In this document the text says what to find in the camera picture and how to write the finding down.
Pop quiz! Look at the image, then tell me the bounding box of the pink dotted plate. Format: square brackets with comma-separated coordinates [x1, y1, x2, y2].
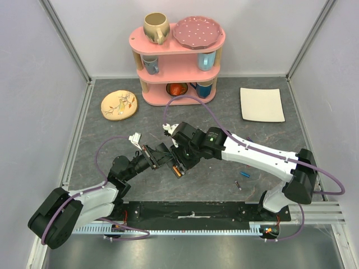
[173, 16, 223, 50]

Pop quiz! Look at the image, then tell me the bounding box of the blue battery near right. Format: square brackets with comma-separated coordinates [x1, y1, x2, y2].
[240, 171, 250, 178]

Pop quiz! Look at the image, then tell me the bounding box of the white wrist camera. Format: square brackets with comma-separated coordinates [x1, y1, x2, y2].
[162, 123, 178, 148]
[128, 132, 142, 151]

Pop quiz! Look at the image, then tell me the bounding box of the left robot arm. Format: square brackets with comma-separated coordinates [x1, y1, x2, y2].
[27, 145, 170, 249]

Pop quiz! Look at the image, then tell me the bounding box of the beige bird pattern plate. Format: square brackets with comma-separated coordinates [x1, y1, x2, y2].
[100, 90, 139, 121]

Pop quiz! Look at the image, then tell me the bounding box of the dark battery near base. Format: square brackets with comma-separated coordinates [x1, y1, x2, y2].
[235, 181, 242, 190]

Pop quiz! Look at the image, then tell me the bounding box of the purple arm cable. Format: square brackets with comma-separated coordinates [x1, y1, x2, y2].
[163, 95, 346, 243]
[41, 135, 152, 246]

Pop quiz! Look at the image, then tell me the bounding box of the slotted cable duct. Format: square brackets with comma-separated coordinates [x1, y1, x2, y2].
[72, 221, 278, 236]

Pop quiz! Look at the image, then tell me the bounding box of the light blue mug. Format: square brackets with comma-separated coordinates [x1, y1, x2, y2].
[197, 51, 216, 71]

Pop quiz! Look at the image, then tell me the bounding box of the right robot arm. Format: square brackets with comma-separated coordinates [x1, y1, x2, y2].
[163, 122, 317, 221]

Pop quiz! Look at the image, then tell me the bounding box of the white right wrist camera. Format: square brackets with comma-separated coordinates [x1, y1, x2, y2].
[162, 123, 178, 148]

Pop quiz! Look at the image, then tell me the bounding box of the dark blue mug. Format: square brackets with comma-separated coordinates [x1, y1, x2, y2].
[190, 80, 213, 99]

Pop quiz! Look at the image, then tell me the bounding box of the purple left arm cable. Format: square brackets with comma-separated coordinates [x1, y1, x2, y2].
[41, 135, 152, 246]

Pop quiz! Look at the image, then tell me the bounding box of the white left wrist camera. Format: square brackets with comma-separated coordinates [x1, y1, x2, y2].
[128, 132, 142, 151]

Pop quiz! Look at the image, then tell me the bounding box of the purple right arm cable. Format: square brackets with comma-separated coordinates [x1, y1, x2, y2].
[163, 95, 346, 243]

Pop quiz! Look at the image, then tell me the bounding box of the orange red cup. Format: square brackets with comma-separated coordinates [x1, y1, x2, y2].
[169, 84, 187, 96]

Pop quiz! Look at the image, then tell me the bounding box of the beige ceramic mug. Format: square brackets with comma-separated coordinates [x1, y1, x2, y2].
[143, 12, 171, 45]

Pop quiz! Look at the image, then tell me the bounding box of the black remote control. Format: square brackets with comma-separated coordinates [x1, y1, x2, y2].
[155, 143, 185, 178]

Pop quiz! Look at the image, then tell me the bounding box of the pink three-tier shelf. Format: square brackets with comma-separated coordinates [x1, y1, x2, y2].
[129, 27, 225, 106]

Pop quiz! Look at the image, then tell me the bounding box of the grey blue mug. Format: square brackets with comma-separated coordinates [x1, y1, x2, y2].
[142, 55, 159, 75]

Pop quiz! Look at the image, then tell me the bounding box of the white square plate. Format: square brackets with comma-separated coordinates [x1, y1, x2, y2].
[240, 87, 285, 123]

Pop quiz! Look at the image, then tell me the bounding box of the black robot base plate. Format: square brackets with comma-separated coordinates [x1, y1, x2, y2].
[108, 201, 291, 230]

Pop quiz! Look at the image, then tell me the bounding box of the orange AAA battery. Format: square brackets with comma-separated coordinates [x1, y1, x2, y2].
[173, 166, 182, 177]

